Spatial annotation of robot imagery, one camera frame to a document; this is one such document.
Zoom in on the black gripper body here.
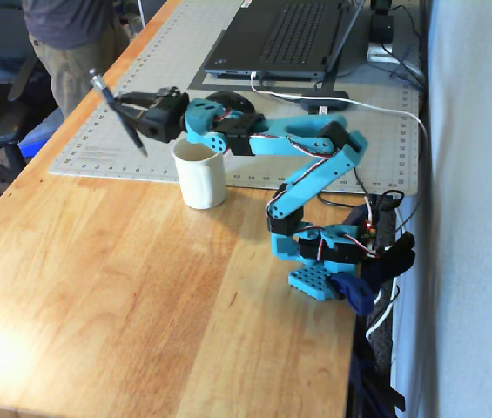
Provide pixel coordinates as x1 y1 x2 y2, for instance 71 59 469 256
138 85 191 145

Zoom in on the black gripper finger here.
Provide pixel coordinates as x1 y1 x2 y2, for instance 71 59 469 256
112 103 150 128
117 91 159 110

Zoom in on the dark blue silver pen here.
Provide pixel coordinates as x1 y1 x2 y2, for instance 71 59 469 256
88 67 149 158

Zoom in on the white ceramic mug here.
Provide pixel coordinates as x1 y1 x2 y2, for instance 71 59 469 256
171 138 227 210

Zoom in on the grey gridded cutting mat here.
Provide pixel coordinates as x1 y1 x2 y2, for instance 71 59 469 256
48 0 421 197

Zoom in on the black computer mouse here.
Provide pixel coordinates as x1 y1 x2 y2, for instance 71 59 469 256
205 91 256 118

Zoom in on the person in grey shirt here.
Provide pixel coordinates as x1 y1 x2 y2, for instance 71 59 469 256
21 0 130 119

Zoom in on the blue plastic bin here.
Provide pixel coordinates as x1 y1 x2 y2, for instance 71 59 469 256
17 107 63 163

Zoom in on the black laptop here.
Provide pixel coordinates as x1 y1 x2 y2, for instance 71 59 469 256
204 0 367 82

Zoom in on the black usb hub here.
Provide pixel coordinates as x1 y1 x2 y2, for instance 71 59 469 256
300 90 351 111

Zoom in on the black device on silver base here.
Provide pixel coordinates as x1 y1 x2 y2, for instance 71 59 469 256
366 0 403 64

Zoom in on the dark blue table clamp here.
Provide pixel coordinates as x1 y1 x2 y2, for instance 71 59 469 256
330 204 416 317

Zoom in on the black power cable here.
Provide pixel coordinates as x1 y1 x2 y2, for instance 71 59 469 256
310 108 406 210

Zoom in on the white usb cable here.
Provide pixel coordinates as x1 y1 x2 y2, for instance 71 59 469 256
249 71 430 343

